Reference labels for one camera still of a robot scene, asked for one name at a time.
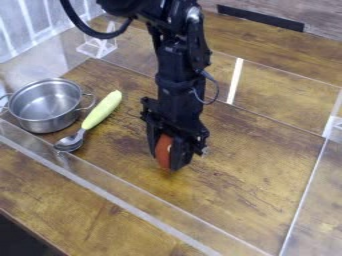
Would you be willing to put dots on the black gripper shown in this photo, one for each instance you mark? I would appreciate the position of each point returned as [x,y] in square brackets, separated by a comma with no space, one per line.
[173,115]

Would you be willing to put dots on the red white plush mushroom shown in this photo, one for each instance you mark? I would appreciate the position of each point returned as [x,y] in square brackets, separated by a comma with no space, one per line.
[164,151]

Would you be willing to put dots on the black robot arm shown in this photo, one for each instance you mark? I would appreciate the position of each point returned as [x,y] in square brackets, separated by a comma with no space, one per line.
[174,22]

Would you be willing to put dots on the silver metal pot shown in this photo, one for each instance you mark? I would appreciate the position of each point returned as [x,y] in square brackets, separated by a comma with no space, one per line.
[47,105]

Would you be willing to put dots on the clear acrylic front barrier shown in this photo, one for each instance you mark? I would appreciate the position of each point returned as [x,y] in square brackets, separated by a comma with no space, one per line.
[168,217]

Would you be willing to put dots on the clear acrylic triangle stand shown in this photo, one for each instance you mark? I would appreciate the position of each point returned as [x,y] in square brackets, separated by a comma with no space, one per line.
[97,48]

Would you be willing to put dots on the black strip on table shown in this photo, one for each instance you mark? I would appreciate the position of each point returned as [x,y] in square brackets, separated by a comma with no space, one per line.
[261,18]

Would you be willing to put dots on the spoon with green handle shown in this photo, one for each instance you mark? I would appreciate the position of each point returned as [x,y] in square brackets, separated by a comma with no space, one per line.
[73,142]

